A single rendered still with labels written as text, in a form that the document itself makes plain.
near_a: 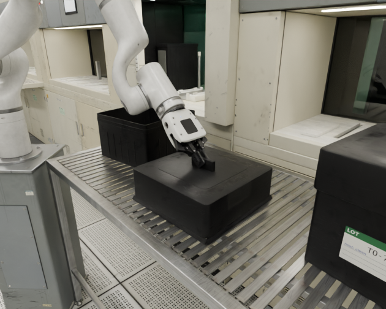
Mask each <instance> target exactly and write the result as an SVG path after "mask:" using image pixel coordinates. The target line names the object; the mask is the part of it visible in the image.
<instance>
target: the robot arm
mask: <svg viewBox="0 0 386 309"><path fill-rule="evenodd" d="M40 1H41V0H9V3H8V4H7V5H6V7H5V9H4V10H3V12H2V14H1V15H0V165H9V164H18V163H21V162H26V161H29V160H32V159H34V158H36V157H38V156H40V155H41V154H42V149H41V147H39V146H35V145H31V141H30V138H29V133H28V128H27V124H26V119H25V114H24V111H23V106H22V102H21V89H22V86H23V84H24V82H25V80H26V77H27V74H28V71H29V61H28V57H27V56H26V53H25V52H24V50H23V49H22V48H21V46H22V45H24V44H25V43H27V41H28V40H29V39H30V38H31V37H32V36H33V35H34V34H35V32H36V31H37V30H38V28H39V27H40V26H41V24H42V21H43V14H42V10H41V8H40V6H39V3H40ZM95 2H96V4H97V6H98V8H99V10H100V12H101V14H102V15H103V17H104V19H105V21H106V22H107V24H108V27H109V28H110V30H111V32H112V34H113V36H114V37H115V39H116V41H117V43H118V51H117V53H116V56H115V60H114V62H113V68H112V82H113V86H114V89H115V91H116V93H117V95H118V97H119V99H120V101H121V103H122V104H123V106H124V108H125V109H126V111H127V112H128V113H129V114H130V115H138V114H140V113H142V112H144V111H146V110H148V109H150V108H153V109H154V110H155V111H156V113H157V115H158V117H159V118H160V120H162V124H163V127H164V129H165V132H166V134H167V136H168V138H169V140H170V141H171V143H172V145H173V146H174V147H175V148H176V151H177V152H183V153H186V154H187V155H188V156H189V157H192V159H193V160H194V162H195V164H196V166H197V167H198V168H201V167H202V166H203V165H204V164H205V161H204V159H203V158H202V157H205V158H208V159H209V157H208V156H207V154H206V153H205V150H204V149H205V147H204V144H205V143H206V141H207V140H208V139H207V138H206V137H205V136H206V132H205V130H204V128H203V127H202V125H201V124H200V123H199V121H198V120H197V119H196V117H195V116H194V115H193V114H192V113H191V111H190V110H189V109H186V108H185V104H184V102H183V100H182V99H181V98H180V95H179V94H178V93H177V91H176V89H175V87H174V86H173V85H172V83H171V81H170V80H169V78H168V77H167V75H166V73H165V72H164V70H163V68H162V67H161V65H160V64H159V63H156V62H152V63H148V64H146V65H144V66H143V67H141V68H140V69H139V70H138V72H137V74H136V79H137V81H138V83H139V84H138V85H136V86H134V87H131V86H130V85H129V83H128V81H127V77H126V72H127V68H128V65H129V64H130V62H131V61H132V60H133V59H134V58H135V57H136V56H137V55H138V54H139V53H140V52H141V51H142V50H143V49H144V48H145V47H146V46H147V45H148V43H149V38H148V35H147V33H146V30H145V28H144V26H143V24H142V22H141V20H140V18H139V16H138V14H137V12H136V10H135V8H134V6H133V4H132V2H131V0H95ZM197 144H198V146H197Z"/></svg>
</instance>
